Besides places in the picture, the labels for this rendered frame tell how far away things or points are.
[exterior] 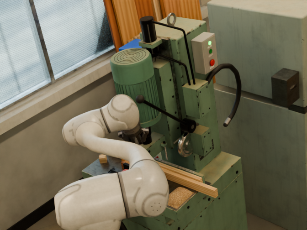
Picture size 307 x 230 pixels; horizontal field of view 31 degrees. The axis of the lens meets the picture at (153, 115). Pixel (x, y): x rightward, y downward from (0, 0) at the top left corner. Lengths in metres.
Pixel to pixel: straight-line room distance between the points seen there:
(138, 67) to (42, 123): 1.61
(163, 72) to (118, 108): 0.48
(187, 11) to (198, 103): 1.90
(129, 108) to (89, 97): 1.98
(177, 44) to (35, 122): 1.59
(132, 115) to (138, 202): 0.58
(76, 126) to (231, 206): 1.14
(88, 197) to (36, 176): 2.37
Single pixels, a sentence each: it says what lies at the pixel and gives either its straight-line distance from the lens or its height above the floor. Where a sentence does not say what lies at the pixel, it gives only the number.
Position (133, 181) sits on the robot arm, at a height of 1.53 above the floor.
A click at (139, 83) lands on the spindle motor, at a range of 2.31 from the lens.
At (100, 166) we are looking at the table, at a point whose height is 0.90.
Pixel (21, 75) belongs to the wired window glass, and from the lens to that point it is 3.68.
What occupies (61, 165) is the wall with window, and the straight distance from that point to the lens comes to 3.99.
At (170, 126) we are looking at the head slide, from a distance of 2.54.
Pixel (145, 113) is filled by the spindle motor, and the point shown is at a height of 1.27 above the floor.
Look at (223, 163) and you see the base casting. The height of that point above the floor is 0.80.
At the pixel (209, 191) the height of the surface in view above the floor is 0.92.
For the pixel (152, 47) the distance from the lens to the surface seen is 2.38.
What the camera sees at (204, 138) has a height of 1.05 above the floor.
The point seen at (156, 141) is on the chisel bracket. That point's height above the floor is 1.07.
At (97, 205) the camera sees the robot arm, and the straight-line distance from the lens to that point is 1.53.
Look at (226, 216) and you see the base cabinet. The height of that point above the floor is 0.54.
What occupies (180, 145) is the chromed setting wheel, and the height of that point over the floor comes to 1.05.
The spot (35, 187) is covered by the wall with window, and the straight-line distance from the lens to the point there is 3.92.
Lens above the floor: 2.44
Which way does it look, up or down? 30 degrees down
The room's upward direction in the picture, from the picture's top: 10 degrees counter-clockwise
